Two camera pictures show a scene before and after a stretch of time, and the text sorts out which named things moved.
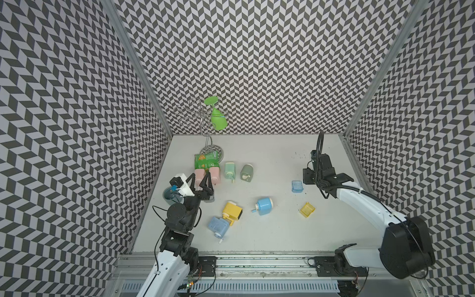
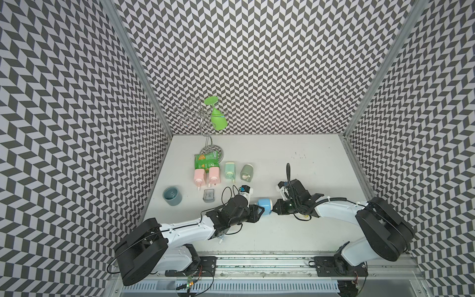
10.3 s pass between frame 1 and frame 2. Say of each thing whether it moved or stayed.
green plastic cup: stayed
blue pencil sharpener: stayed
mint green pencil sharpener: stayed
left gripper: moved
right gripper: moved
